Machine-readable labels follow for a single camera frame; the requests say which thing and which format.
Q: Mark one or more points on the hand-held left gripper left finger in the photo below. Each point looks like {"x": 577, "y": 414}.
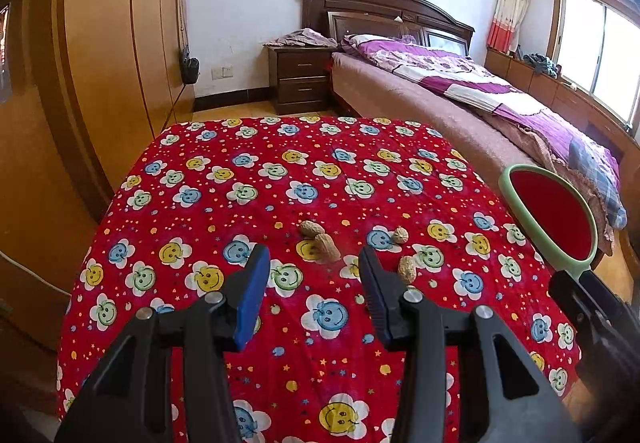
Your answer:
{"x": 252, "y": 293}

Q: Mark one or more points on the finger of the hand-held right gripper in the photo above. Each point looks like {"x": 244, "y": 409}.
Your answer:
{"x": 585, "y": 303}

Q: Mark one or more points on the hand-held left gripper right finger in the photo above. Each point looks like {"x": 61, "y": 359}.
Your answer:
{"x": 377, "y": 293}

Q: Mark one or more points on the peanut shell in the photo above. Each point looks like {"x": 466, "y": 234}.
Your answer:
{"x": 400, "y": 236}
{"x": 407, "y": 269}
{"x": 327, "y": 248}
{"x": 311, "y": 229}

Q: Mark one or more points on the red bucket with green rim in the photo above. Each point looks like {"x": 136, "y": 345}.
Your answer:
{"x": 555, "y": 218}

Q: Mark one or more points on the blue plaid pillow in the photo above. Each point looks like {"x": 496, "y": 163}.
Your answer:
{"x": 597, "y": 178}

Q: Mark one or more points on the red smiley flower tablecloth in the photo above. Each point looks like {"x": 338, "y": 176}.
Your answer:
{"x": 300, "y": 173}

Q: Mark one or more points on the brown ruffled blanket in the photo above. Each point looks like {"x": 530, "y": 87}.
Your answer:
{"x": 530, "y": 138}

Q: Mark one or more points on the bed with purple quilt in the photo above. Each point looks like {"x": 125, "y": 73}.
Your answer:
{"x": 430, "y": 108}

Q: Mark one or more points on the low wooden cabinet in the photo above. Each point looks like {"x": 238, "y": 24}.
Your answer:
{"x": 570, "y": 103}

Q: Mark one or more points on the dark wooden nightstand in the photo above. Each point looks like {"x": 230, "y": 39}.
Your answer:
{"x": 300, "y": 83}

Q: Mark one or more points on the black hanging bag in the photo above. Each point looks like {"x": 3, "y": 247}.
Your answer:
{"x": 190, "y": 70}

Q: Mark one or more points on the purple patterned quilt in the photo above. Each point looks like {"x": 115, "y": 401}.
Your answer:
{"x": 450, "y": 68}

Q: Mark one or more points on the blue clothes pile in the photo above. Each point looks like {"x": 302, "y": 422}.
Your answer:
{"x": 541, "y": 65}

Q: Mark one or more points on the wooden framed window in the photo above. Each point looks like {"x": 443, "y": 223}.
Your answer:
{"x": 600, "y": 48}

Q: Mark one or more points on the pink folded clothes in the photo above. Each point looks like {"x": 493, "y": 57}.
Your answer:
{"x": 300, "y": 39}

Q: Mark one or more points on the dark wooden headboard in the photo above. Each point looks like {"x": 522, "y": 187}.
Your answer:
{"x": 380, "y": 10}

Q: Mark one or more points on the light wooden wardrobe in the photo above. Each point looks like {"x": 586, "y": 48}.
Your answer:
{"x": 100, "y": 48}

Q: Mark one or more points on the white and red curtain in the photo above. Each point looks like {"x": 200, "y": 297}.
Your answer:
{"x": 510, "y": 3}

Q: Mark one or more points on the white wall socket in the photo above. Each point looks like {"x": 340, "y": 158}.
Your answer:
{"x": 221, "y": 72}

